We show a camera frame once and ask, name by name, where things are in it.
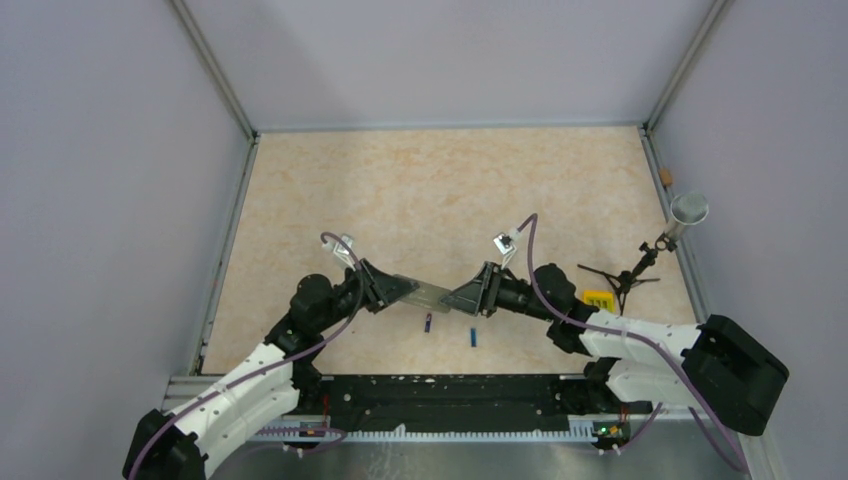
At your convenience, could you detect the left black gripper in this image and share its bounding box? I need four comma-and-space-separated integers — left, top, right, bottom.
315, 258, 420, 333

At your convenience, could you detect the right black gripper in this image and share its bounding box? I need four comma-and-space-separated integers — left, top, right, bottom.
439, 261, 556, 322

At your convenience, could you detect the grey white remote control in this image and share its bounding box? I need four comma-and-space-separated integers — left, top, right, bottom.
397, 275, 451, 313

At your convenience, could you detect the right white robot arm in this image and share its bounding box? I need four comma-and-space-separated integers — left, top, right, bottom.
439, 262, 789, 436

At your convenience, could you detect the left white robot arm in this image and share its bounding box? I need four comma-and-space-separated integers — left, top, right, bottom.
122, 260, 420, 479

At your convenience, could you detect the yellow battery cover block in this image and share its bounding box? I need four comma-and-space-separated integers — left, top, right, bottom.
582, 290, 616, 313

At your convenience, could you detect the small tan cork piece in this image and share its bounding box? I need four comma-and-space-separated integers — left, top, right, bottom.
658, 168, 673, 188

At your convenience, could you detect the silver microphone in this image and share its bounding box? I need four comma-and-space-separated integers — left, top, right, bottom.
658, 192, 709, 251

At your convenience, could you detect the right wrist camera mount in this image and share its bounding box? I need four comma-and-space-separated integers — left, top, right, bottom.
493, 229, 523, 268

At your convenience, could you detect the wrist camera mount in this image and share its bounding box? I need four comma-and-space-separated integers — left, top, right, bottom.
320, 232, 360, 269
493, 229, 523, 268

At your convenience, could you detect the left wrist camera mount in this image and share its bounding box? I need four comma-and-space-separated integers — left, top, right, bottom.
320, 232, 360, 269

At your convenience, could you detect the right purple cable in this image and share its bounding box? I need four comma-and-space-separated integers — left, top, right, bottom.
513, 213, 753, 475

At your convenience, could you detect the purple cable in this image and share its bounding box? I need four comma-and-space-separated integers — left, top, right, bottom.
513, 213, 753, 475
125, 231, 369, 480

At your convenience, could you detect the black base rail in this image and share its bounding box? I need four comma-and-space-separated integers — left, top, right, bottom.
294, 374, 654, 434

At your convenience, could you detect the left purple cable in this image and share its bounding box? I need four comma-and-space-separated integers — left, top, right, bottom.
125, 231, 369, 480

